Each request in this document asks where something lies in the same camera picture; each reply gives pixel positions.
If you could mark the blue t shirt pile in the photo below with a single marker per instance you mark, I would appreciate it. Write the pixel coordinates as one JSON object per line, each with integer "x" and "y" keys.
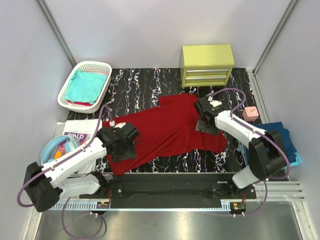
{"x": 278, "y": 126}

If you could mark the light blue shirt under pile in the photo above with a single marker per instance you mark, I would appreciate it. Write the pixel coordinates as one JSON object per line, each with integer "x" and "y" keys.
{"x": 292, "y": 154}

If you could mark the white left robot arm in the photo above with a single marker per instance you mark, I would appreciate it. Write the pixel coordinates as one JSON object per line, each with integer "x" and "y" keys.
{"x": 47, "y": 184}

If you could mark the colourful Roald Dahl book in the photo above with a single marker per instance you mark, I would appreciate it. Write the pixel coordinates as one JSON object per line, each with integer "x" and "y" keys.
{"x": 68, "y": 142}

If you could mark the red t shirt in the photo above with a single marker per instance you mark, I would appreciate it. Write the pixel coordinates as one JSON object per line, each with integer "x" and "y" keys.
{"x": 166, "y": 130}

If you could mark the white plastic laundry basket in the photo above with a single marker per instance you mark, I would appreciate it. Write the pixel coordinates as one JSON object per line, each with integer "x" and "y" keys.
{"x": 86, "y": 66}

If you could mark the aluminium frame post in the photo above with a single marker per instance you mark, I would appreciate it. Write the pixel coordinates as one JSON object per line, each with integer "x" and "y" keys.
{"x": 276, "y": 33}
{"x": 45, "y": 10}

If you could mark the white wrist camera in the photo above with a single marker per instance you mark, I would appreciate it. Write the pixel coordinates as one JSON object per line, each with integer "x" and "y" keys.
{"x": 120, "y": 125}
{"x": 215, "y": 103}

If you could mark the teal folded t shirt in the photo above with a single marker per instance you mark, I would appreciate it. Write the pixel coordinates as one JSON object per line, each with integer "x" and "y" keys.
{"x": 85, "y": 87}

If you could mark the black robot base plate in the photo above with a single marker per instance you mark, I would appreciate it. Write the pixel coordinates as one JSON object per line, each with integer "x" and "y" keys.
{"x": 171, "y": 191}

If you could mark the yellow green drawer cabinet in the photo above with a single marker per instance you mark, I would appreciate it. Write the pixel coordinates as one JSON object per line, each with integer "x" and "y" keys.
{"x": 206, "y": 65}

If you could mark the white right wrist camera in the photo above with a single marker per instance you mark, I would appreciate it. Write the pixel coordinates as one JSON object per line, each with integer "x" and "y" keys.
{"x": 215, "y": 103}

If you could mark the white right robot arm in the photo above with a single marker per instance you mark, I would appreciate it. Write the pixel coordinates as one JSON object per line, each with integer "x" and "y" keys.
{"x": 267, "y": 153}

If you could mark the pink cube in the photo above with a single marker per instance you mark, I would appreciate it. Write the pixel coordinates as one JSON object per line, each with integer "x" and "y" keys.
{"x": 250, "y": 113}

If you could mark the pink folded shirt in basket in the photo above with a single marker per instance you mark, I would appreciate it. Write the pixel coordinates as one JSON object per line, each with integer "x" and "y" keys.
{"x": 81, "y": 103}

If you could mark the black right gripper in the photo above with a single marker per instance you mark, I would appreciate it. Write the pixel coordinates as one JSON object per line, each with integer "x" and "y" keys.
{"x": 199, "y": 127}

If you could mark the aluminium frame post right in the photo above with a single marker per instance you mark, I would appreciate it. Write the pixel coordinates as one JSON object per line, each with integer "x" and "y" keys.
{"x": 276, "y": 33}

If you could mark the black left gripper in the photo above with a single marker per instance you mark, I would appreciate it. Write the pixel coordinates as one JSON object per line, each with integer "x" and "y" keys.
{"x": 124, "y": 152}

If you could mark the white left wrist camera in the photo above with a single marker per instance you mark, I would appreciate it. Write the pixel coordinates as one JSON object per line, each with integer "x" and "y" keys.
{"x": 120, "y": 125}

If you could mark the aluminium frame post left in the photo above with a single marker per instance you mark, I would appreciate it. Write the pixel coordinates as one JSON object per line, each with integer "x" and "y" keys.
{"x": 45, "y": 10}

